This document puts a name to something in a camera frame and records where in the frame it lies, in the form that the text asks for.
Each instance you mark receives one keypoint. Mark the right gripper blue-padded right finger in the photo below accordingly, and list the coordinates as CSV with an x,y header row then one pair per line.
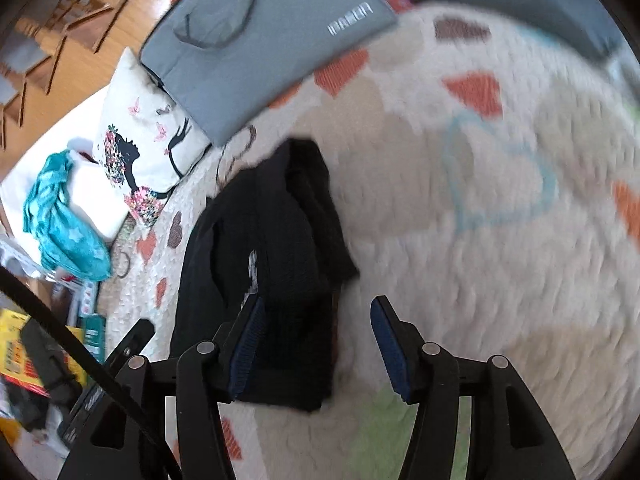
x,y
510,436

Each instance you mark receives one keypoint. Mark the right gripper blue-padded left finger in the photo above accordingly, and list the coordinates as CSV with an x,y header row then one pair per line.
x,y
161,420

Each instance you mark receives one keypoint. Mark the black pants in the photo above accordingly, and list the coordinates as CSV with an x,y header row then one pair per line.
x,y
272,232

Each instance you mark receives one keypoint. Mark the yellow red package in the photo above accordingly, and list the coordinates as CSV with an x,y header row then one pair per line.
x,y
39,365

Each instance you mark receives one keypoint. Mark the teal star scarf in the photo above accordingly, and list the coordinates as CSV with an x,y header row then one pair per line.
x,y
65,241

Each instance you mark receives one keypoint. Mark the plain white pillow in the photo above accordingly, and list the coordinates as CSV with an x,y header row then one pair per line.
x,y
92,197

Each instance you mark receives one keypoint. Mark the white pillow with girl print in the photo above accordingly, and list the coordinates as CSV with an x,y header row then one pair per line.
x,y
149,145

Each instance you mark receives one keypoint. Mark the heart-patterned quilt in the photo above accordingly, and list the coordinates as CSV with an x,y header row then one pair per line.
x,y
487,181

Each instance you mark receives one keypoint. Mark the light grey IPASON laptop bag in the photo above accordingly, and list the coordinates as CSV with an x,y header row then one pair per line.
x,y
224,61

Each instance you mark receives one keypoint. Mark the wooden headboard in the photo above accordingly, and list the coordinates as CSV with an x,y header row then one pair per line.
x,y
57,53

